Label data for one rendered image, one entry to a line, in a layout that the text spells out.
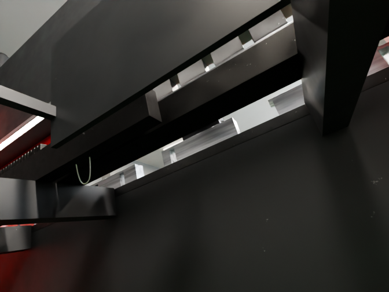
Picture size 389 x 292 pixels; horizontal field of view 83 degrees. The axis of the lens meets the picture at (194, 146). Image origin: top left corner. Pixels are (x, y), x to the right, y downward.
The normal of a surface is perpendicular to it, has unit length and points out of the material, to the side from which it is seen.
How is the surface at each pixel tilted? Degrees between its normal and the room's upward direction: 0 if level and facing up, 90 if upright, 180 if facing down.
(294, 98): 90
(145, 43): 90
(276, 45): 90
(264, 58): 90
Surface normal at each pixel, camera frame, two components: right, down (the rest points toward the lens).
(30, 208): 0.85, -0.39
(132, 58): -0.47, -0.23
